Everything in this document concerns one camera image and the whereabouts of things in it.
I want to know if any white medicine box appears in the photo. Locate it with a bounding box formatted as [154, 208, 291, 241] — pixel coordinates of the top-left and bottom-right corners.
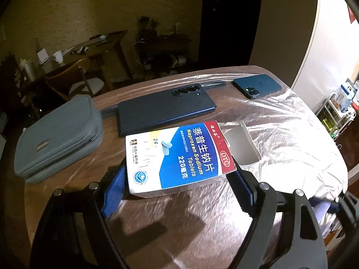
[125, 121, 261, 199]

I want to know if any grey zip pouch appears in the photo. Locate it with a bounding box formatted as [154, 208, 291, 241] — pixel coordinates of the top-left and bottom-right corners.
[14, 95, 103, 184]

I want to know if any blue smartphone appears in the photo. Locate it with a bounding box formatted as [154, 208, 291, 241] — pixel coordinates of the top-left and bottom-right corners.
[232, 74, 282, 99]

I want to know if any wooden chair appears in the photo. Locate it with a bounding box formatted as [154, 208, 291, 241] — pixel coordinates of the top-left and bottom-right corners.
[44, 58, 105, 101]

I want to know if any white mug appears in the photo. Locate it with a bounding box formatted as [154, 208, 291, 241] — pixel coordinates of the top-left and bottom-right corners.
[53, 50, 63, 64]

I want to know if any wooden side desk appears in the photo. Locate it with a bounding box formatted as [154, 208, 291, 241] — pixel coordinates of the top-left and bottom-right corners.
[35, 30, 134, 91]

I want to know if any white kettle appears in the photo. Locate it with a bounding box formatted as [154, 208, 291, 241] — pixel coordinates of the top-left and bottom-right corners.
[20, 58, 36, 81]

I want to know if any potted plant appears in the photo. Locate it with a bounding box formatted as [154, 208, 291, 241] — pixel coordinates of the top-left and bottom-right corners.
[138, 16, 160, 33]

